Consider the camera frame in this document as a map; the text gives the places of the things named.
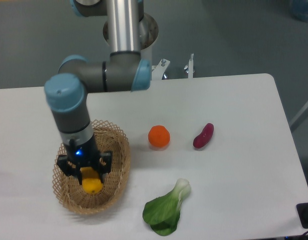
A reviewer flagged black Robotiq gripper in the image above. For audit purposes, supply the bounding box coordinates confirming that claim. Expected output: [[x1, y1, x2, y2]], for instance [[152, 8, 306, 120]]
[[57, 136, 112, 185]]

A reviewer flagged yellow mango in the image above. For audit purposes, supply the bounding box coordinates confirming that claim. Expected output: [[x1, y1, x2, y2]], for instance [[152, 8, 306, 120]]
[[80, 167, 103, 194]]

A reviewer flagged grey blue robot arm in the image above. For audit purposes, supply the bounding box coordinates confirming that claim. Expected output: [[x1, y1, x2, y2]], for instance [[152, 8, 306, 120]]
[[44, 0, 151, 183]]

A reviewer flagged woven wicker basket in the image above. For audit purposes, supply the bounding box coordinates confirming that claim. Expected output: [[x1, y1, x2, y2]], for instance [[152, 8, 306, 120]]
[[52, 120, 131, 215]]

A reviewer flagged orange tangerine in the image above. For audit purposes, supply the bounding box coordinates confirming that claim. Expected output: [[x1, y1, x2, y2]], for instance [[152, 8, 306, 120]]
[[148, 125, 170, 148]]

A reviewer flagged green bok choy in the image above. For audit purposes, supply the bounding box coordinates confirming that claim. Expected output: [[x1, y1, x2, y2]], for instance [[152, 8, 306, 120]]
[[142, 178, 191, 237]]

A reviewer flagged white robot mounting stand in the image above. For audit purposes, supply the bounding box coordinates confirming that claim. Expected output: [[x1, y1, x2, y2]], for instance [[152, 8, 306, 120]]
[[141, 46, 190, 80]]

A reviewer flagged purple sweet potato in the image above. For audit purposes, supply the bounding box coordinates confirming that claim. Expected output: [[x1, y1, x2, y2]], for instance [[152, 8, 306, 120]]
[[193, 123, 214, 149]]

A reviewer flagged black device at table edge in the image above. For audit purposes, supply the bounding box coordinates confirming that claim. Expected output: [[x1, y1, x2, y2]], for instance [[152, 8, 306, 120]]
[[296, 202, 308, 229]]

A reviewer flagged blue object top right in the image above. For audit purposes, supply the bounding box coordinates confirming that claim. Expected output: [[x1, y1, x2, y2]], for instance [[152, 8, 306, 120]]
[[289, 0, 308, 23]]

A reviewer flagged white frame at right edge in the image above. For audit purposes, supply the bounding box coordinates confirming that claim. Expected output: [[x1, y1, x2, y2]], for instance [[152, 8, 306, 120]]
[[289, 100, 308, 132]]

